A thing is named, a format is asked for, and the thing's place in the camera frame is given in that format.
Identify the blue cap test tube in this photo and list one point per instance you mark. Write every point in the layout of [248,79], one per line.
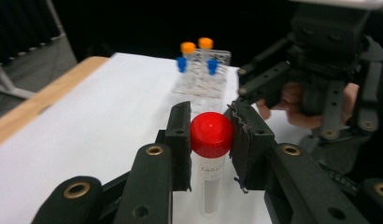
[181,63]
[212,66]

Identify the white metal stand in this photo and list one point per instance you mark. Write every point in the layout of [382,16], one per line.
[18,92]

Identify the clear plastic tube rack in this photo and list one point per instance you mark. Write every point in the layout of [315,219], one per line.
[202,84]

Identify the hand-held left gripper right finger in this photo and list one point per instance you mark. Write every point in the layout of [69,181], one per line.
[252,149]

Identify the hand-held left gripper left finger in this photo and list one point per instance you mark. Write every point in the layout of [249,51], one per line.
[177,146]

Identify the red cap test tube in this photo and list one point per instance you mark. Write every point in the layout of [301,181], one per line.
[211,133]

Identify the white table board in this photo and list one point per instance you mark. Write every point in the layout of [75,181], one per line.
[87,124]

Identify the orange cap test tube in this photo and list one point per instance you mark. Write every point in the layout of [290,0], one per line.
[188,47]
[205,43]

